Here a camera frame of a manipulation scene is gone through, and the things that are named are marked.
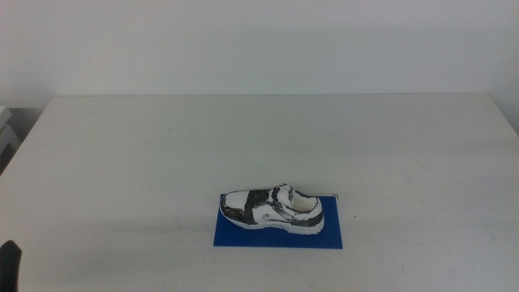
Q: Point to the black and white shoe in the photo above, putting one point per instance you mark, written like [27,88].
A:
[284,211]

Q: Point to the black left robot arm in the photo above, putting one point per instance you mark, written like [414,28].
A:
[9,267]

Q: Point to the blue rectangular mat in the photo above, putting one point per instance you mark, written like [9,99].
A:
[275,241]

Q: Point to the white shelf unit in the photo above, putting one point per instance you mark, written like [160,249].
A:
[4,136]

